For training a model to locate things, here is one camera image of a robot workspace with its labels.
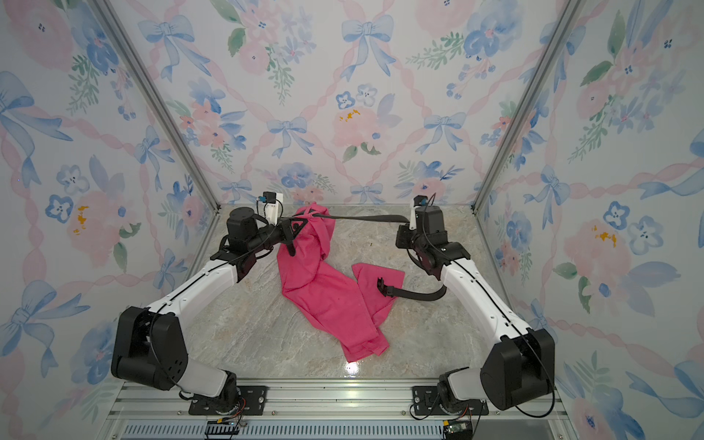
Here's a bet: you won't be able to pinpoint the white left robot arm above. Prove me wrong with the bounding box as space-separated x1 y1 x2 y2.
111 203 308 414

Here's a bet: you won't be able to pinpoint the left rear aluminium corner post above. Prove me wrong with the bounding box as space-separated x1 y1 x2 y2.
88 0 221 214

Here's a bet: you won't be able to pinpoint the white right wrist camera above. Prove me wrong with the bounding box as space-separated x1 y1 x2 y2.
410 194 429 228

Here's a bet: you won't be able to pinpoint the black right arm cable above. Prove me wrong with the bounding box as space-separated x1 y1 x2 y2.
403 193 557 419

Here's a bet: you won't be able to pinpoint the black leather belt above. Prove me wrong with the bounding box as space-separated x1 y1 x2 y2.
312 213 447 302

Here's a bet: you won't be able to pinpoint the right rear aluminium corner post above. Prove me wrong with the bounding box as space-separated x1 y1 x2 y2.
472 0 584 216

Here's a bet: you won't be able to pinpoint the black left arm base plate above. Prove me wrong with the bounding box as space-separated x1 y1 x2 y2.
188 385 269 417

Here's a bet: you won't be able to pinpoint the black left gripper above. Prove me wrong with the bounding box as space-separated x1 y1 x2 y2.
248 216 306 256

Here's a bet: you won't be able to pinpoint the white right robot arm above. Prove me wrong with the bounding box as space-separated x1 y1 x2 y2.
378 196 556 414

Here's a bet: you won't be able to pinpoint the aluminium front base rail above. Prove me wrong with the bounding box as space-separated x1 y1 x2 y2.
97 379 578 439

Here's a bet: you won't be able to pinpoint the aluminium corner post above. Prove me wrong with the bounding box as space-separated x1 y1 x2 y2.
472 0 584 216
88 0 221 214

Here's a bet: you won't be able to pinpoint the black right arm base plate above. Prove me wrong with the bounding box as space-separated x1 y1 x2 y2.
411 385 490 418

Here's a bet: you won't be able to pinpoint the pink trousers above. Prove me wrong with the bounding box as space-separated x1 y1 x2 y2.
277 203 405 362

